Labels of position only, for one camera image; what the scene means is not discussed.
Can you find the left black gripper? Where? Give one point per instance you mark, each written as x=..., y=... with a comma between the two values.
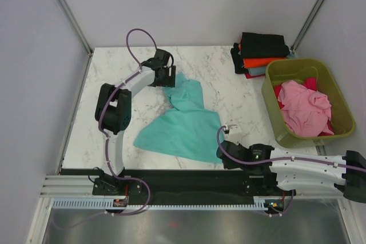
x=170, y=82

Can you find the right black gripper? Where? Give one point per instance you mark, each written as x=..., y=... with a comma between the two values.
x=228, y=166

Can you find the teal t shirt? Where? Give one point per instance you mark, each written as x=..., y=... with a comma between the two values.
x=187, y=130

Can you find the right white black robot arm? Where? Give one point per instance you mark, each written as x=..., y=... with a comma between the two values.
x=315, y=175

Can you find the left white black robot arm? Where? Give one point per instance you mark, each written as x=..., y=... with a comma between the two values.
x=114, y=106

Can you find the pink t shirt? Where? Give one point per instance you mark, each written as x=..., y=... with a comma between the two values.
x=307, y=107

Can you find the red folded t shirt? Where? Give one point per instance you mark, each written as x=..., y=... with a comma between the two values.
x=248, y=76

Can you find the black folded t shirt bottom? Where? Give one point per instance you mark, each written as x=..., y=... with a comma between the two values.
x=237, y=60

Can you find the black folded t shirt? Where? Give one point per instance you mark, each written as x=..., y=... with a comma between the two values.
x=237, y=60
x=255, y=45

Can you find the grey blue folded t shirt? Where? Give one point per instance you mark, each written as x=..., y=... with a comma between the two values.
x=261, y=70

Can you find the orange folded t shirt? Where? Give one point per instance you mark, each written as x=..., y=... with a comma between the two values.
x=259, y=62

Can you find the olive green plastic bin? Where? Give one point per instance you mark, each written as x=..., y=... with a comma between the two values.
x=304, y=104

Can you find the black folded t shirt top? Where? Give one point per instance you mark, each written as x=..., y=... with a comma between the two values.
x=255, y=45

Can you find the red t shirt in bin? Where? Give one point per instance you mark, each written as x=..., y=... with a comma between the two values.
x=311, y=84

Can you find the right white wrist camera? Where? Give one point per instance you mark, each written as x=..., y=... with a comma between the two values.
x=233, y=133

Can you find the white slotted cable duct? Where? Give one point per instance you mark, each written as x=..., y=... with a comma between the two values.
x=118, y=205

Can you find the aluminium front rail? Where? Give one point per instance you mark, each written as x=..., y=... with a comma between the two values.
x=79, y=186

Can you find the left aluminium frame post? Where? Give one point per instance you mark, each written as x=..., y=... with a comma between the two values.
x=75, y=26

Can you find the aluminium frame post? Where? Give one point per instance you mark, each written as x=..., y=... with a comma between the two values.
x=75, y=26
x=307, y=24

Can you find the right aluminium frame post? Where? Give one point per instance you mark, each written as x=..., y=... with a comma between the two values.
x=307, y=24

